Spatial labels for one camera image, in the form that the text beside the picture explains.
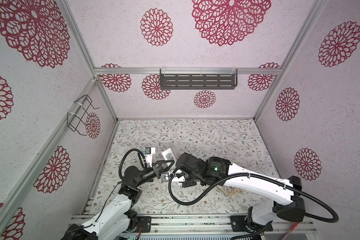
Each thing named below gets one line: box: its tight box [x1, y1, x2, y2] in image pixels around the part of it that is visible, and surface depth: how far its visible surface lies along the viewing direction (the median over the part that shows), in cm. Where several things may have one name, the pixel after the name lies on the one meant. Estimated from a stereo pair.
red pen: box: [281, 222, 300, 240], surface depth 73 cm
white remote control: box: [161, 148, 177, 169], surface depth 70 cm
